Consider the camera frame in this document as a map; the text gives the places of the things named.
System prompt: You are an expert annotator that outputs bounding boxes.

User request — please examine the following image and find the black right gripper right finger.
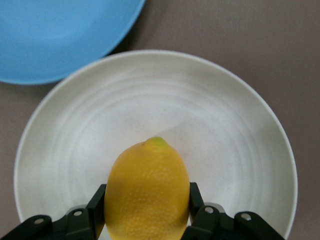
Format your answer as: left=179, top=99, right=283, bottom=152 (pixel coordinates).
left=186, top=182, right=286, bottom=240

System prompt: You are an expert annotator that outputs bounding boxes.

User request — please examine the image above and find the yellow lemon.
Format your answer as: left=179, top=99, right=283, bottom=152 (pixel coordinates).
left=103, top=136, right=191, bottom=240

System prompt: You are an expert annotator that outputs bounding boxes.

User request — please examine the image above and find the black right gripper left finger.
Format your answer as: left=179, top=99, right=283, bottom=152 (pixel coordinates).
left=4, top=183, right=109, bottom=240

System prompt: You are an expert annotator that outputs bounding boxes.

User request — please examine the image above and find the blue round plate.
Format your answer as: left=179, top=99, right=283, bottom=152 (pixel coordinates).
left=0, top=0, right=146, bottom=86

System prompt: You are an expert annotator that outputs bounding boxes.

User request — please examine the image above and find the beige round plate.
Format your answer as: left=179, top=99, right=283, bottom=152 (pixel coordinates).
left=13, top=49, right=299, bottom=240

